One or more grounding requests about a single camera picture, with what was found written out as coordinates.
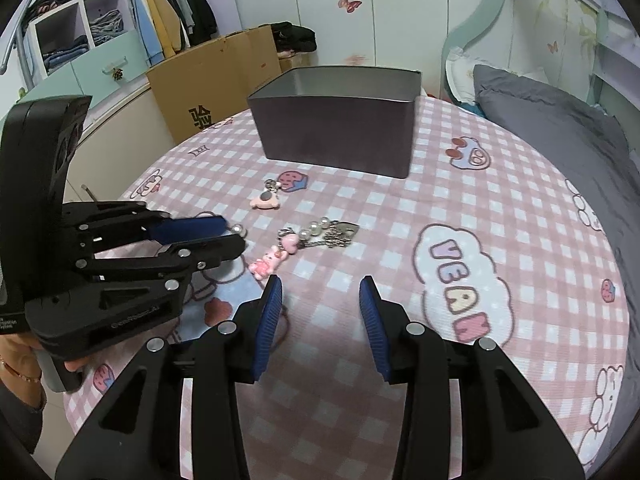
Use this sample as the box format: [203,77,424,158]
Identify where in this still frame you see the pink bunny keychain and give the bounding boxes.
[248,227,301,278]

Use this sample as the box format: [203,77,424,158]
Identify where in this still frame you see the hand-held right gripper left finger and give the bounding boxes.
[55,276,283,480]

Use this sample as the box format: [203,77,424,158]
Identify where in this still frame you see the white wardrobe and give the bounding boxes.
[220,0,496,68]

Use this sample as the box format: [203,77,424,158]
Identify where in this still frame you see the large cardboard box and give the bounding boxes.
[146,25,281,143]

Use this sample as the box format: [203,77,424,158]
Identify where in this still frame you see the black clothes pile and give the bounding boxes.
[270,21,317,53]

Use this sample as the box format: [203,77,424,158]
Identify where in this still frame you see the grey tin box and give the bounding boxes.
[247,66,422,178]

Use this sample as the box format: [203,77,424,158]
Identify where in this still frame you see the folded blue jeans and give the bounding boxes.
[42,35,90,73]

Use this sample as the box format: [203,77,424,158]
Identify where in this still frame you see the pink charm keychain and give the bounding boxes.
[249,176,283,211]

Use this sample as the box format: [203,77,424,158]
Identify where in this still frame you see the grey metal handrail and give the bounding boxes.
[0,7,38,91]

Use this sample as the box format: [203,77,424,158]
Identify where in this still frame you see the dark clothes pile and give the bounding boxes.
[27,0,73,18]

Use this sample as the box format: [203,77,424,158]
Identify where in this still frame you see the person's left hand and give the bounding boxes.
[0,332,43,383]

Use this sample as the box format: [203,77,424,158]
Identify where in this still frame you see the folded grey clothes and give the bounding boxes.
[89,9,125,43]

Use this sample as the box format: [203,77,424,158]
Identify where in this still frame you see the beige curved cabinet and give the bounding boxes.
[65,85,173,206]

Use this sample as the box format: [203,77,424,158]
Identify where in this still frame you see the pearl silver chain keychain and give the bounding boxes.
[297,216,361,250]

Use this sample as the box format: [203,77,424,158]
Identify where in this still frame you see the row of hanging clothes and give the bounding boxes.
[122,0,218,68]

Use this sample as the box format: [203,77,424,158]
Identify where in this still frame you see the grey blanket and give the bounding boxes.
[472,64,640,361]

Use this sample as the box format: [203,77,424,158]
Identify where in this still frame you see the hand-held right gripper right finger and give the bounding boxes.
[359,275,586,480]

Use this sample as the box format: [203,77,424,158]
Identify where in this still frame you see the mint drawer cabinet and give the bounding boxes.
[0,30,151,126]

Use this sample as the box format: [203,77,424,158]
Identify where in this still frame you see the white pillow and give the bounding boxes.
[445,46,501,106]

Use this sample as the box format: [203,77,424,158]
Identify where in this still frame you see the pink checked tablecloth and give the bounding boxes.
[64,95,628,480]

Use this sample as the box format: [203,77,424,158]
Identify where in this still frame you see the thin gold wrist bracelet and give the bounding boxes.
[0,360,41,386]

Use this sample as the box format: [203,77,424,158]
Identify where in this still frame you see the mint bunk bed frame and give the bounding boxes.
[442,0,640,111]

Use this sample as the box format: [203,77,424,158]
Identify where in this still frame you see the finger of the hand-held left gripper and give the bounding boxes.
[25,234,247,361]
[61,201,228,261]

